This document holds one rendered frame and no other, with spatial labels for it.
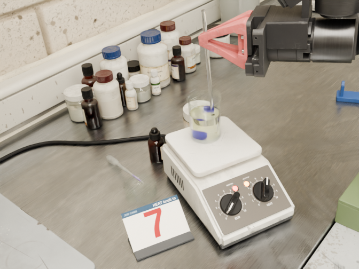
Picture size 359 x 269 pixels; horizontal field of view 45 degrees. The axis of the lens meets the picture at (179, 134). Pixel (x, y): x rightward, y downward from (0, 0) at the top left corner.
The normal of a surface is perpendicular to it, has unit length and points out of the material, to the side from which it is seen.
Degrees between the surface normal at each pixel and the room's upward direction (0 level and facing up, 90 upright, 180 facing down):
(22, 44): 90
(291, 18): 4
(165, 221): 40
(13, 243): 0
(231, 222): 30
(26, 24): 90
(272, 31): 90
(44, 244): 0
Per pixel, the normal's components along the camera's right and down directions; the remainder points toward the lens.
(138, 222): 0.20, -0.32
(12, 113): 0.76, 0.32
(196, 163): -0.07, -0.83
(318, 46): -0.33, 0.51
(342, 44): -0.35, 0.31
